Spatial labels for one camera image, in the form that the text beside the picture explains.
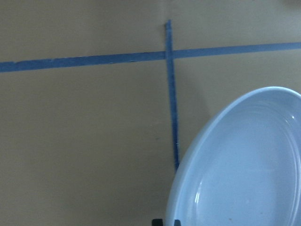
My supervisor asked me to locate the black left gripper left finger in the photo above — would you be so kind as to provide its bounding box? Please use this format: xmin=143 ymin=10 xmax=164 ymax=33
xmin=151 ymin=218 xmax=164 ymax=226

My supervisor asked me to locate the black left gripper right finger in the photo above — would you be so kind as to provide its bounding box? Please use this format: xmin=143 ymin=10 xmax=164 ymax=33
xmin=174 ymin=219 xmax=181 ymax=226

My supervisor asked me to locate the light blue plate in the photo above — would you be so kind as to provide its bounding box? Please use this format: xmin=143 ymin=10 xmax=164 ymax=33
xmin=164 ymin=87 xmax=301 ymax=226

